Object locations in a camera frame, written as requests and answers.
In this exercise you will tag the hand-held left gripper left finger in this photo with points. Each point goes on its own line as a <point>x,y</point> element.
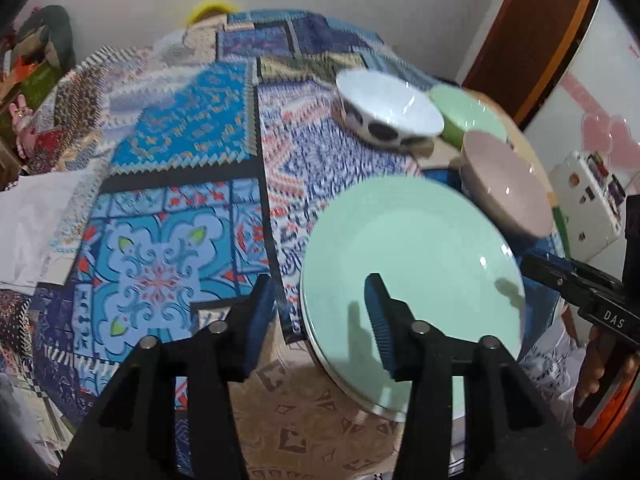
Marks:
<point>260,320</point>

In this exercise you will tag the patchwork printed blanket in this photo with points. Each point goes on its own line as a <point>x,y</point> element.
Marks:
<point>175,160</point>

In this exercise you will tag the white folded cloth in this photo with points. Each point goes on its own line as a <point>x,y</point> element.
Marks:
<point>35,220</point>

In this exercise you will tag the white wardrobe with pink stickers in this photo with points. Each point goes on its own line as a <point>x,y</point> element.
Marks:
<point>590,85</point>

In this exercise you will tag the pink bowl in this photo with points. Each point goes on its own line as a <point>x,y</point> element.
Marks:
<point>505,185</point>

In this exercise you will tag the light green bowl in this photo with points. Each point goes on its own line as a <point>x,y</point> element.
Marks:
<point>470,110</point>

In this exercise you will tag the pink bunny toy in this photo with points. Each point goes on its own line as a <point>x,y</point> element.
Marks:
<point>20,117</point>

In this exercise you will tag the brown wooden door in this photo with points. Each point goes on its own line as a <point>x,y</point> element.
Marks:
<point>530,35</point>

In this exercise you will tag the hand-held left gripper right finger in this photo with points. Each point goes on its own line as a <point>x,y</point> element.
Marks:
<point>380,325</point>

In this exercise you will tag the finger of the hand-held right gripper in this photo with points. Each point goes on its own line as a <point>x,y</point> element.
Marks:
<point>555,272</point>

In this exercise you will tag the light green plate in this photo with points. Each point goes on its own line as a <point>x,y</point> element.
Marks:
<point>415,245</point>

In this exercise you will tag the green patterned box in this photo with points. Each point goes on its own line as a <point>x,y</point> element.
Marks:
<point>40,85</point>

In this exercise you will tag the person's right hand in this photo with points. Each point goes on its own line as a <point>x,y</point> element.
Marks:
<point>597,360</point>

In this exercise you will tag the white bowl with black spots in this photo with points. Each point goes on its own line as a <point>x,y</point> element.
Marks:
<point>385,100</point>

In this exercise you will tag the white appliance with stickers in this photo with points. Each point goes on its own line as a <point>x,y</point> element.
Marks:
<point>580,210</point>

